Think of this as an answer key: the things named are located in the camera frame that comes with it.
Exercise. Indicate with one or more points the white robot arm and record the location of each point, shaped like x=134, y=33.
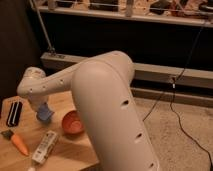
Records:
x=100, y=88

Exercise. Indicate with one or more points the cluttered wooden shelf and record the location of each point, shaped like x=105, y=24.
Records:
x=177, y=12

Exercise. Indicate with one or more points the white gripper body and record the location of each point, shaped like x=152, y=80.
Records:
x=37, y=101

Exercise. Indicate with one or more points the orange toy carrot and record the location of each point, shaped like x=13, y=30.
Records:
x=16, y=141

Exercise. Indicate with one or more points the metal pole stand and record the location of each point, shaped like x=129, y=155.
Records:
x=50, y=48

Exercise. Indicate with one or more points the black and white brush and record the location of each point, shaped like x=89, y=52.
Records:
x=14, y=114

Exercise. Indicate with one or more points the orange ceramic cup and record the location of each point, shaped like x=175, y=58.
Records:
x=71, y=123

